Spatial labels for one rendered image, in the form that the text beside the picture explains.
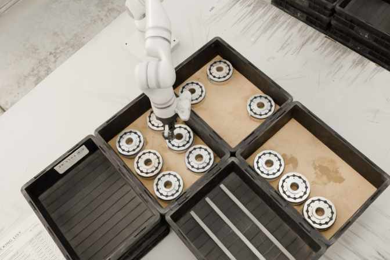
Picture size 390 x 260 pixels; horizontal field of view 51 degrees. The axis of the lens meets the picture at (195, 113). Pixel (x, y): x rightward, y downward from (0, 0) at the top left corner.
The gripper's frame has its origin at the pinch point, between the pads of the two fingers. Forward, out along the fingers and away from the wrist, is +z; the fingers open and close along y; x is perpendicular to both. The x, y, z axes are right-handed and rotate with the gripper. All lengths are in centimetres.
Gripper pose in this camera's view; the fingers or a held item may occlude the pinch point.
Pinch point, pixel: (172, 127)
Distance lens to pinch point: 131.7
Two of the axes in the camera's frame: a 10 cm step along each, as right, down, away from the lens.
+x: 9.9, 0.3, -1.2
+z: 1.0, 4.7, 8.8
